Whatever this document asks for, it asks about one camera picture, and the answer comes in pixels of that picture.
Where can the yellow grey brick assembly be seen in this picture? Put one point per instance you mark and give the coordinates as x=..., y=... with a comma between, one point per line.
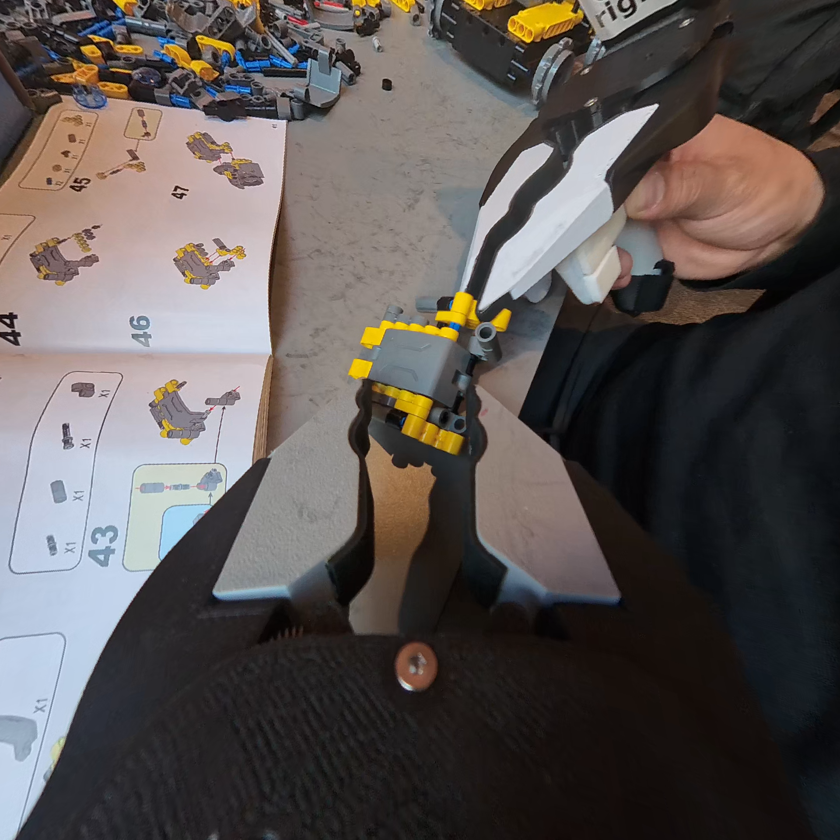
x=413, y=367

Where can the open instruction booklet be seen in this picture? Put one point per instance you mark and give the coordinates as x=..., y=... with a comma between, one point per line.
x=131, y=328

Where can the grey desk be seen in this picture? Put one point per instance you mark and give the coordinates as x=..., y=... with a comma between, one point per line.
x=394, y=197

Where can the yellow brick beam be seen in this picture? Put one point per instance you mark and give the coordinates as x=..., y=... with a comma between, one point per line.
x=463, y=305

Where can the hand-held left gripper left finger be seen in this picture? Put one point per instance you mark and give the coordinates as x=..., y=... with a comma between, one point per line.
x=302, y=518

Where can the person's body in black clothing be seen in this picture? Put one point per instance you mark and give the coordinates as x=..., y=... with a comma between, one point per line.
x=689, y=492

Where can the person's right hand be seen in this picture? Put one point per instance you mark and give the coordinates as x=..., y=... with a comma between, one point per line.
x=735, y=203

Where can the person's right forearm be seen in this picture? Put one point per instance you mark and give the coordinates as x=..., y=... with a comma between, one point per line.
x=828, y=197

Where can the partly built brick vehicle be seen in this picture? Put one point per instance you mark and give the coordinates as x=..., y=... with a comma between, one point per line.
x=499, y=39

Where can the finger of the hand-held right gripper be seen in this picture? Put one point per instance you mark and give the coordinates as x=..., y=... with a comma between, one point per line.
x=564, y=223
x=505, y=190

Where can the black grey pin connector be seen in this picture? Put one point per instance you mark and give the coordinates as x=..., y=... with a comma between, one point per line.
x=430, y=303

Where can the pile of loose brick pieces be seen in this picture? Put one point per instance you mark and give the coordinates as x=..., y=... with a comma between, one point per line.
x=197, y=59

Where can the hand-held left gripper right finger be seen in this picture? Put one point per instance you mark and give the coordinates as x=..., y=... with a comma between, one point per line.
x=538, y=518

